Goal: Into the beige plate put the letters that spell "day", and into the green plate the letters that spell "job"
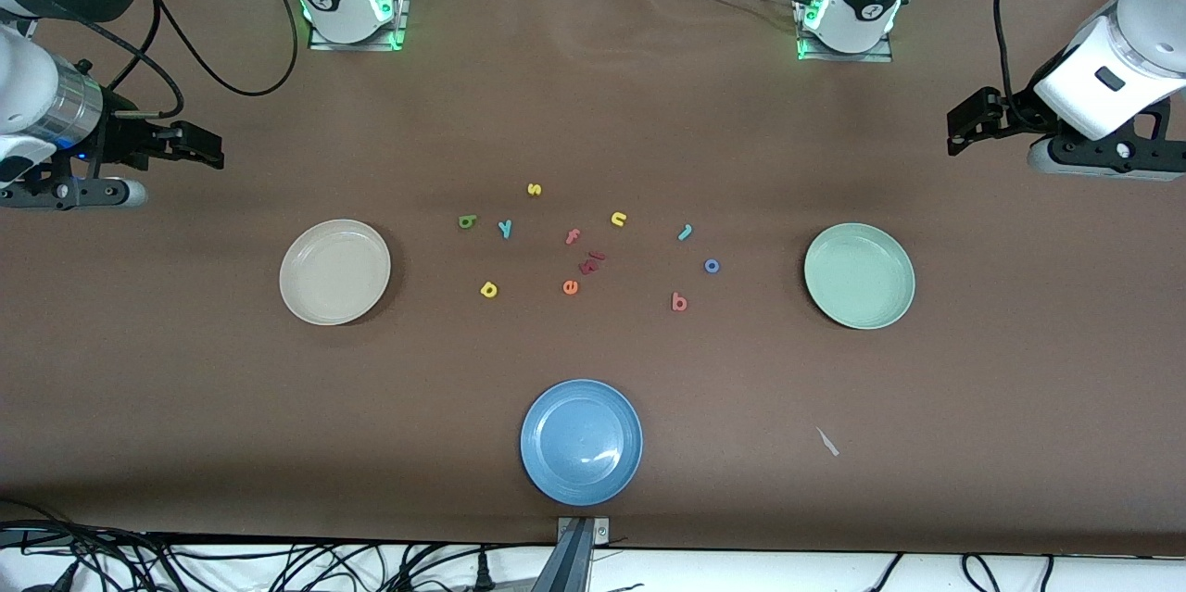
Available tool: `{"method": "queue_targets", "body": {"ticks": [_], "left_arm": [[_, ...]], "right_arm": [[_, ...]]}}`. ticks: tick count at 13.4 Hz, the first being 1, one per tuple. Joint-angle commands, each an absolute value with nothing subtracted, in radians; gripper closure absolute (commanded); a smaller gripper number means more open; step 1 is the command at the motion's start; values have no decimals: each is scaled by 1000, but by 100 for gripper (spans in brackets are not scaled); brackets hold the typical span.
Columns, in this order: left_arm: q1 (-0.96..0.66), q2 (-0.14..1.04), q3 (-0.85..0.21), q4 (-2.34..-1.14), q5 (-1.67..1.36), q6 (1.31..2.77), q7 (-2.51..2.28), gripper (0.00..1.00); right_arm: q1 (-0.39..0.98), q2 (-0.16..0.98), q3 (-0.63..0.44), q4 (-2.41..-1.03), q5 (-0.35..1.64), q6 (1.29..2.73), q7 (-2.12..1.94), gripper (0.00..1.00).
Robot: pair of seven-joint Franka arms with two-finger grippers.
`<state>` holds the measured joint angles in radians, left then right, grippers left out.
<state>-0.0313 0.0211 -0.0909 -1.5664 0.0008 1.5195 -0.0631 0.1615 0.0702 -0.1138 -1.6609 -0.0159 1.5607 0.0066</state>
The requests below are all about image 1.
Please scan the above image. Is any beige round plate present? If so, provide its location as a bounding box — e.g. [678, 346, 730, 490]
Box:
[279, 219, 392, 327]

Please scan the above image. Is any green round plate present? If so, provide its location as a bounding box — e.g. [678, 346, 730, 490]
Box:
[803, 222, 916, 331]

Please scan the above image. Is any brown paper table cover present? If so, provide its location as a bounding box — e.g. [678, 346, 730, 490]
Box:
[0, 0, 1186, 556]

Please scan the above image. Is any blue round plate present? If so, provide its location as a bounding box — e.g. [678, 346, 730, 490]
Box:
[520, 378, 644, 508]

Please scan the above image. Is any dark grey pole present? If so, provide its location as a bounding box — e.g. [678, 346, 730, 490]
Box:
[530, 520, 594, 592]

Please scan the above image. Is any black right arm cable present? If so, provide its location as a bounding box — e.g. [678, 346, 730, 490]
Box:
[93, 0, 299, 116]

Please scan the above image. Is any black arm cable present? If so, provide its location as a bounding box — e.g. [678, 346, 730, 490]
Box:
[93, 0, 299, 116]
[993, 0, 1031, 125]

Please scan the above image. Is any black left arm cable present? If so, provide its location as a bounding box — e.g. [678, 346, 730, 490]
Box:
[993, 0, 1031, 125]

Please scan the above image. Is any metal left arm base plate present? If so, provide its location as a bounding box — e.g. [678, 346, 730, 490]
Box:
[795, 0, 895, 63]

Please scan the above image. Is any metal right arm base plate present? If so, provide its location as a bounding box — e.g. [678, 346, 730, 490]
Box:
[308, 0, 410, 52]

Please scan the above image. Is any black cable tangle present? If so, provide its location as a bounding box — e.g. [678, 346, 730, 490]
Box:
[0, 499, 557, 592]

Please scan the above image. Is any metal clamp bracket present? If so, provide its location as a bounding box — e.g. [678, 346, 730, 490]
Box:
[556, 516, 611, 545]

